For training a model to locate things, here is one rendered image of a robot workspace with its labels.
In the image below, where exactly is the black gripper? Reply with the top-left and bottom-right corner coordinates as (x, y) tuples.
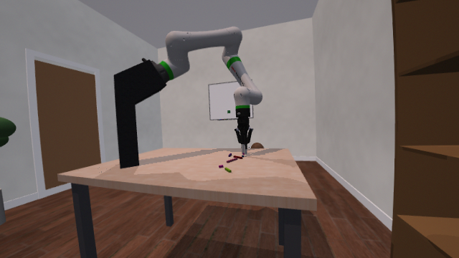
(235, 118), (253, 155)

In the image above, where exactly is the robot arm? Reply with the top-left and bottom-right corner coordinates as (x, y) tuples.
(151, 27), (262, 118)

